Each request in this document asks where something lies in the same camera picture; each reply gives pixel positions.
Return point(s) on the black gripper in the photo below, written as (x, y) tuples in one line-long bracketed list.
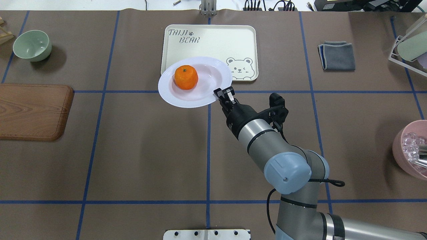
[(241, 116)]

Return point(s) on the white plate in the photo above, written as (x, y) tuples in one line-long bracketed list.
[(212, 74)]

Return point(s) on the orange fruit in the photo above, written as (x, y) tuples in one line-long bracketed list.
[(186, 77)]

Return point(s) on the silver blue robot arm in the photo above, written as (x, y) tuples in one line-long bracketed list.
[(295, 173)]

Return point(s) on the cream bear tray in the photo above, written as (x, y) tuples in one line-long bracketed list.
[(235, 45)]

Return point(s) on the grey folded cloth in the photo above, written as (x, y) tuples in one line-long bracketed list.
[(337, 56)]

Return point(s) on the wooden cutting board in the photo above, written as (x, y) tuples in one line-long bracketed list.
[(34, 112)]

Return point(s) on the green cup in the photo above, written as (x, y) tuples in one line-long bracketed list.
[(412, 48)]

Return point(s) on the clear ice cubes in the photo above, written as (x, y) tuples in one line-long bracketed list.
[(411, 139)]

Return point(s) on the pink bowl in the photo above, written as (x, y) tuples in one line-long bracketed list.
[(418, 127)]

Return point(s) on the green bowl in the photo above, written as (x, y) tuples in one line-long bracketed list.
[(32, 46)]

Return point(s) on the purple cup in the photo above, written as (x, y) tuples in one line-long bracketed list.
[(422, 60)]

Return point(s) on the metal scoop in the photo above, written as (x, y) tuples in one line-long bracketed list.
[(417, 154)]

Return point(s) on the wooden mug rack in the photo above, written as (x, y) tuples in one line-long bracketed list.
[(5, 35)]

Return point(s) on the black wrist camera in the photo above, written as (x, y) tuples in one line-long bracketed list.
[(279, 112)]

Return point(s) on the aluminium frame post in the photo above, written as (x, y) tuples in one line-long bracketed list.
[(208, 7)]

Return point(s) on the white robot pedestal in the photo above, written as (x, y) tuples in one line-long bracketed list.
[(208, 234)]

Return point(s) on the white wire cup rack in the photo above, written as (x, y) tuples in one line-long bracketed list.
[(417, 27)]

